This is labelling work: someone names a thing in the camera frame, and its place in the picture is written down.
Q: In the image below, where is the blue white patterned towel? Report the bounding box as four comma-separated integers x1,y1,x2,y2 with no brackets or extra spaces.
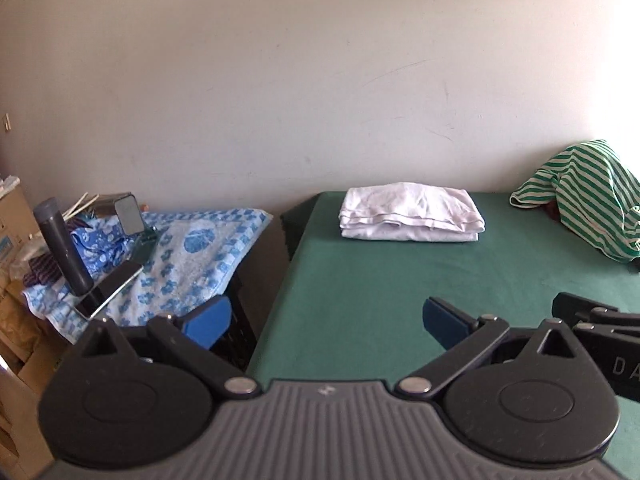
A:
22,207,274,347

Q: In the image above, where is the white t-shirt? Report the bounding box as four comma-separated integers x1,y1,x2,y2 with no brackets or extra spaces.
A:
339,181,487,244

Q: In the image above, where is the purple striped cloth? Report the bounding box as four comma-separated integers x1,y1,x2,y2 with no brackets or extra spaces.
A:
22,254,63,287

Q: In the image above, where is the cardboard box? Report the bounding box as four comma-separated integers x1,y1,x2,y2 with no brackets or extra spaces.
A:
0,175,61,461

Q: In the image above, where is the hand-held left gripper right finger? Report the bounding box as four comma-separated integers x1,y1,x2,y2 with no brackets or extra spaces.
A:
395,296,587,399

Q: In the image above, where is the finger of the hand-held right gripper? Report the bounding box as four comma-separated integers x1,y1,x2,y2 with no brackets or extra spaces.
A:
552,291,623,325
572,312,640,342

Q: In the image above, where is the blue floral cloth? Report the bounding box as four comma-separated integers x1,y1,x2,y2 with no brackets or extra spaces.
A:
69,215,127,277

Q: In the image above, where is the dark grey bottle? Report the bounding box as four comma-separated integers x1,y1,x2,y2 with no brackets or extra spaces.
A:
33,198,94,297

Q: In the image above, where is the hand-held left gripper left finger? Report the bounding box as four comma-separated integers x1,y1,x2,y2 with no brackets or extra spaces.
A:
75,295,263,401

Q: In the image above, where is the black phone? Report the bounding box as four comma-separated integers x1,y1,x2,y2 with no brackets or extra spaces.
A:
74,260,144,320

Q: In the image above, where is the green white striped garment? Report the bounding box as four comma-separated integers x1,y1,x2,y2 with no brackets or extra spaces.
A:
509,139,640,264

